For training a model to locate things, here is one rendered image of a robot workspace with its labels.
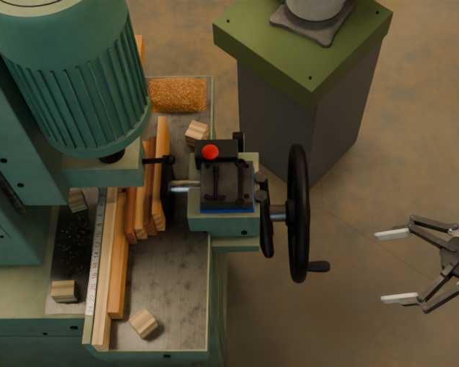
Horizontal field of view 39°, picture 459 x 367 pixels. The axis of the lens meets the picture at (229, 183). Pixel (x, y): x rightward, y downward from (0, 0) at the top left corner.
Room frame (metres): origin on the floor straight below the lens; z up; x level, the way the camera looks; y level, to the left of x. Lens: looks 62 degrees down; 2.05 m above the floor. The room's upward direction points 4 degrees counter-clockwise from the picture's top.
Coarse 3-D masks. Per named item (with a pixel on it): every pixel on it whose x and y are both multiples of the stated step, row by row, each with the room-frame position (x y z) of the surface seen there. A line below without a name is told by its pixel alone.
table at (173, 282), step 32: (128, 256) 0.46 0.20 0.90; (160, 256) 0.46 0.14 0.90; (192, 256) 0.45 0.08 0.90; (128, 288) 0.40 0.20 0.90; (160, 288) 0.40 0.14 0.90; (192, 288) 0.39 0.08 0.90; (160, 320) 0.34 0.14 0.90; (192, 320) 0.33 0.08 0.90; (96, 352) 0.29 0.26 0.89; (128, 352) 0.28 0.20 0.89; (160, 352) 0.28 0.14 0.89; (192, 352) 0.28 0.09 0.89
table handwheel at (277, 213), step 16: (304, 160) 0.62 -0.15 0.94; (288, 176) 0.68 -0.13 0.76; (304, 176) 0.58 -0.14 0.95; (288, 192) 0.66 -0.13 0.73; (304, 192) 0.55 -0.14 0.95; (272, 208) 0.58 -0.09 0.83; (288, 208) 0.57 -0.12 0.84; (304, 208) 0.52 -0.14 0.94; (288, 224) 0.54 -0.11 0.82; (304, 224) 0.49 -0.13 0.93; (288, 240) 0.56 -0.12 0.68; (304, 240) 0.47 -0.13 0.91; (304, 256) 0.45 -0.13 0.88; (304, 272) 0.43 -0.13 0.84
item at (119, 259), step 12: (144, 48) 0.96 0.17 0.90; (120, 216) 0.53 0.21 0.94; (120, 228) 0.51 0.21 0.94; (120, 240) 0.48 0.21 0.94; (120, 252) 0.46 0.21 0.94; (120, 264) 0.43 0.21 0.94; (120, 276) 0.41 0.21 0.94; (120, 288) 0.39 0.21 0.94; (120, 300) 0.37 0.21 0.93; (108, 312) 0.35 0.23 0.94; (120, 312) 0.35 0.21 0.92
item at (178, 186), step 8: (168, 168) 0.59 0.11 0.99; (168, 176) 0.58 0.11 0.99; (160, 184) 0.56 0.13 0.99; (168, 184) 0.56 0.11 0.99; (176, 184) 0.58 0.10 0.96; (184, 184) 0.58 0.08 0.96; (192, 184) 0.57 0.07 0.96; (160, 192) 0.55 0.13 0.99; (168, 192) 0.55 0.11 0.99; (176, 192) 0.57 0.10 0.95; (184, 192) 0.56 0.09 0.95; (160, 200) 0.54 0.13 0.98; (168, 200) 0.54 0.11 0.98; (168, 208) 0.53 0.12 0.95; (168, 216) 0.53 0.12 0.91
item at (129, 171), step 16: (64, 160) 0.58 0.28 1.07; (80, 160) 0.58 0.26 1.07; (96, 160) 0.58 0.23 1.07; (128, 160) 0.57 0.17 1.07; (64, 176) 0.56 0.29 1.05; (80, 176) 0.56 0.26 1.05; (96, 176) 0.56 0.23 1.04; (112, 176) 0.56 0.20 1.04; (128, 176) 0.56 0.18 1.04; (144, 176) 0.58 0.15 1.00
